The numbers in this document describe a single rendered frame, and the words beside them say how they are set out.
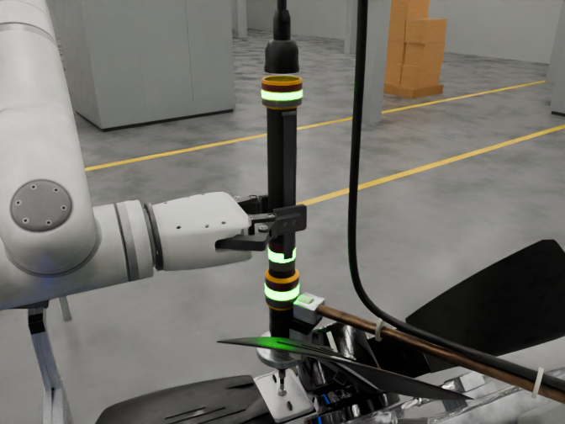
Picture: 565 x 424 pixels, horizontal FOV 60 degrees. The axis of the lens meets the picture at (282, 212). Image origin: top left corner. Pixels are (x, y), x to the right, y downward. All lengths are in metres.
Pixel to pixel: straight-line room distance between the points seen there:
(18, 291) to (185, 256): 0.15
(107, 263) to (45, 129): 0.14
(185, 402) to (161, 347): 1.99
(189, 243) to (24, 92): 0.24
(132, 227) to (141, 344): 2.28
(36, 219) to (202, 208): 0.18
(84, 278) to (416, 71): 8.42
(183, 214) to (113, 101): 6.25
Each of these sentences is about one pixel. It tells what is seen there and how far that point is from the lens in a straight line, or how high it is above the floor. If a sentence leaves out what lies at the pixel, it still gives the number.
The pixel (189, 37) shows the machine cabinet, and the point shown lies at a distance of 7.06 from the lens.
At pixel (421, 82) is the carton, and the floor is 0.24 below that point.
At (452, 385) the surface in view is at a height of 1.10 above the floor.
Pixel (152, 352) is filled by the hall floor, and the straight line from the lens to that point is 2.71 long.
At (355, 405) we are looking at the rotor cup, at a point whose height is 1.20.
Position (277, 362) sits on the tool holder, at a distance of 0.67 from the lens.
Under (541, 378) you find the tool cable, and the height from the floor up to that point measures 1.36.
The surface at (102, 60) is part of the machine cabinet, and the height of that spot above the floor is 0.88.
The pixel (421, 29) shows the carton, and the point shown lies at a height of 1.09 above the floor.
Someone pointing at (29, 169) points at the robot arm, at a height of 1.58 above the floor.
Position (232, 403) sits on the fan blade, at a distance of 0.73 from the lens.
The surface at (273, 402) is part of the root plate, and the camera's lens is 0.74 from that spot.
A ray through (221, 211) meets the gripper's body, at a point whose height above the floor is 1.49.
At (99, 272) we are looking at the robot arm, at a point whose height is 1.46.
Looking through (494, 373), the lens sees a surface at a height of 1.35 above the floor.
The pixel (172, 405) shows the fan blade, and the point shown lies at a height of 1.18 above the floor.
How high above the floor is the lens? 1.71
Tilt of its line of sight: 25 degrees down
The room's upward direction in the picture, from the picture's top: straight up
